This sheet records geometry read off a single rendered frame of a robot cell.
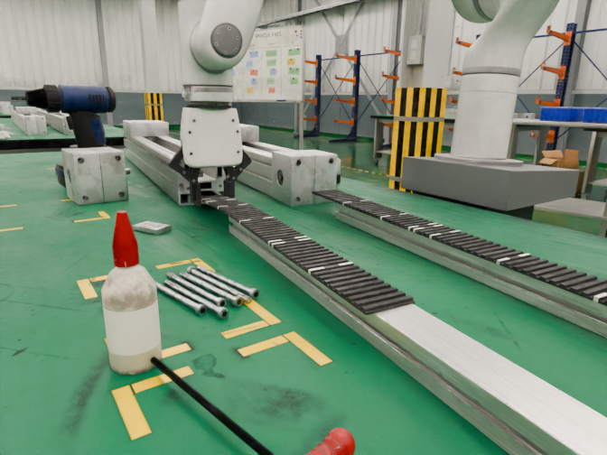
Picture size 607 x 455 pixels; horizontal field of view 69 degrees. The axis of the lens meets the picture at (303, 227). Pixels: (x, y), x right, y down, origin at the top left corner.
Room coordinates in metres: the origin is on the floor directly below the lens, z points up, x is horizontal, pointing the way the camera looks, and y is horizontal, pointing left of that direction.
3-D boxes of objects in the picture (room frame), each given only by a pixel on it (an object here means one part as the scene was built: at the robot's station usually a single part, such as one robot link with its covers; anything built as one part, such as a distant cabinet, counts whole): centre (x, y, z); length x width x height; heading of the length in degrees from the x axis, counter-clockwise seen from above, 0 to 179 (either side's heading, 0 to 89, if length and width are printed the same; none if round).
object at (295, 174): (0.88, -0.01, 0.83); 0.12 x 0.09 x 0.10; 118
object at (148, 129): (1.40, 0.50, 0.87); 0.16 x 0.11 x 0.07; 28
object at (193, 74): (0.77, 0.16, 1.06); 0.09 x 0.08 x 0.13; 27
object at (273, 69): (6.83, 0.63, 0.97); 1.51 x 0.50 x 1.95; 55
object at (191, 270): (0.43, 0.09, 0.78); 0.11 x 0.01 x 0.01; 46
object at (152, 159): (1.18, 0.38, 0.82); 0.80 x 0.10 x 0.09; 28
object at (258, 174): (1.27, 0.21, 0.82); 0.80 x 0.10 x 0.09; 28
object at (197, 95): (0.78, 0.17, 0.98); 0.09 x 0.08 x 0.03; 118
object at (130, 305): (0.29, 0.13, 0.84); 0.04 x 0.04 x 0.12
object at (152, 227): (0.64, 0.23, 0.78); 0.05 x 0.03 x 0.01; 64
